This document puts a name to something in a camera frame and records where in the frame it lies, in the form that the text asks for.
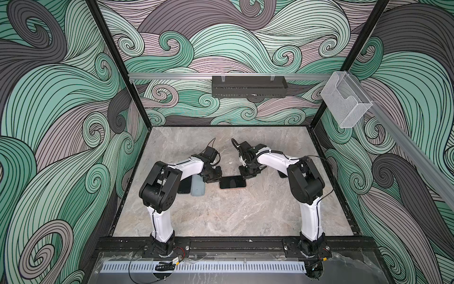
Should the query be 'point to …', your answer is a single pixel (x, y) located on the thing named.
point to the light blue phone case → (197, 186)
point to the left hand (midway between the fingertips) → (221, 178)
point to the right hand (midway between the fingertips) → (246, 177)
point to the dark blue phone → (185, 186)
